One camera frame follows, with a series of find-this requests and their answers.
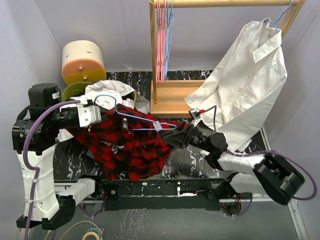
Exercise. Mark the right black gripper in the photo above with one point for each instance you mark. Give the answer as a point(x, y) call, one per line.
point(182, 137)

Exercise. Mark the light blue wire hanger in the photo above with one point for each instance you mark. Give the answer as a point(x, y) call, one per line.
point(173, 127)

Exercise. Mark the red black plaid shirt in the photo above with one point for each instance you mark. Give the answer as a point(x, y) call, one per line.
point(117, 148)

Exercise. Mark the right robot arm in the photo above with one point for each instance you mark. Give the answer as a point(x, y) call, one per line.
point(263, 173)

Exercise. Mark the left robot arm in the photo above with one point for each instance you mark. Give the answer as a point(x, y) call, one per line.
point(34, 138)

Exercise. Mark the white shirt on hanger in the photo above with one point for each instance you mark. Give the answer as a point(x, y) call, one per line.
point(242, 89)

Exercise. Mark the blue hanger holding shirt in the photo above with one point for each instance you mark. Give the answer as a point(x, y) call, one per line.
point(279, 20)

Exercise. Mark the green laundry basket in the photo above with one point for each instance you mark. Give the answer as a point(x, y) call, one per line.
point(80, 88)

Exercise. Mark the wooden clothes rack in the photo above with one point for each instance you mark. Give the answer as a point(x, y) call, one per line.
point(167, 100)

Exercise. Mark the cream cylindrical drum toy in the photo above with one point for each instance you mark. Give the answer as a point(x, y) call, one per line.
point(82, 61)

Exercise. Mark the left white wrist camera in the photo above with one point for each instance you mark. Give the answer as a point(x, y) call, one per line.
point(88, 113)

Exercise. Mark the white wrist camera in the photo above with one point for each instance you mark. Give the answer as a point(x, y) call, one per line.
point(88, 113)
point(195, 115)

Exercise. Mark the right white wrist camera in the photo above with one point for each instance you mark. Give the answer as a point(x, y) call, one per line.
point(195, 115)

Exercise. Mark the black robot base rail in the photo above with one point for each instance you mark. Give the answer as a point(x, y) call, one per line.
point(157, 194)

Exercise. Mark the aluminium frame rail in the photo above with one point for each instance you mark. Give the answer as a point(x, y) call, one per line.
point(264, 220)

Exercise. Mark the pink wire hanger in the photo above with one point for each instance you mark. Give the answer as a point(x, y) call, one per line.
point(161, 4)

